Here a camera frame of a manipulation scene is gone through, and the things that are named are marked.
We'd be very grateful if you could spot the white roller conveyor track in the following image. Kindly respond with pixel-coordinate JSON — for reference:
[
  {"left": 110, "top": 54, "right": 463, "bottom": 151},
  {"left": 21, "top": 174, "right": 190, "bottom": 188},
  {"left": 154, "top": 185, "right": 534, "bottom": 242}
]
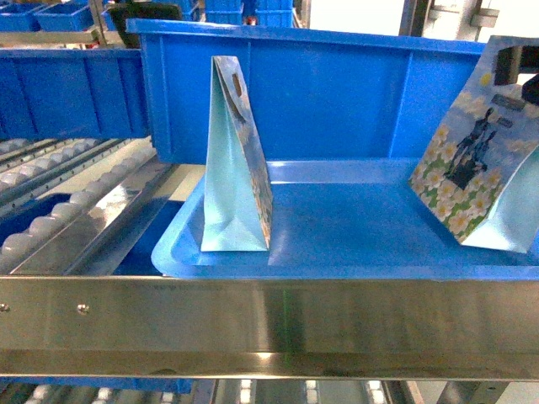
[{"left": 1, "top": 146, "right": 155, "bottom": 274}]

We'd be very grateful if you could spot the blue plastic tray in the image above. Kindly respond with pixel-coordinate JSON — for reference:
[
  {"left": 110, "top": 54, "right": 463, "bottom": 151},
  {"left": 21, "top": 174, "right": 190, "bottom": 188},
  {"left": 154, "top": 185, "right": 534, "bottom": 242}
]
[{"left": 152, "top": 158, "right": 538, "bottom": 281}]

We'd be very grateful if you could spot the stainless steel shelf rail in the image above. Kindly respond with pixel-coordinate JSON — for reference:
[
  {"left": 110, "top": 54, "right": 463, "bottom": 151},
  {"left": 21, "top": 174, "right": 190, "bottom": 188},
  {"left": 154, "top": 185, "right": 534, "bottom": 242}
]
[{"left": 1, "top": 276, "right": 538, "bottom": 381}]

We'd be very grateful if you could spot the large blue plastic bin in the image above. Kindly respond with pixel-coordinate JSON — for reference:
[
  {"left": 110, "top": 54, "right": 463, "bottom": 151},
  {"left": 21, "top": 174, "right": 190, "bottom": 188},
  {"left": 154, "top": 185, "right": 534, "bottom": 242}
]
[{"left": 127, "top": 19, "right": 484, "bottom": 164}]

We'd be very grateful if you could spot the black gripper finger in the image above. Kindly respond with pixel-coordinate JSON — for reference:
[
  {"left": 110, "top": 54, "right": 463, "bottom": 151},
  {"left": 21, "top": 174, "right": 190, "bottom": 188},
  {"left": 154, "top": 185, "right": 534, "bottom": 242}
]
[{"left": 521, "top": 74, "right": 539, "bottom": 106}]

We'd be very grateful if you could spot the flower gift bag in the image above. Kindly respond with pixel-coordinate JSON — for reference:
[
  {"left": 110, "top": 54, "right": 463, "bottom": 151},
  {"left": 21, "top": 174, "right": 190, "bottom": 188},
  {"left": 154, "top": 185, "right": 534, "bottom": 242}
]
[
  {"left": 408, "top": 36, "right": 538, "bottom": 253},
  {"left": 201, "top": 56, "right": 273, "bottom": 252}
]

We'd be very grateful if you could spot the blue bin at left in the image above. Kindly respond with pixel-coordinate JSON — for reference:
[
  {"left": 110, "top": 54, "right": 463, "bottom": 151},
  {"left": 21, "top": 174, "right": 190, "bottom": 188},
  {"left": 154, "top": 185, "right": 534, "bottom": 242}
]
[{"left": 1, "top": 49, "right": 149, "bottom": 140}]

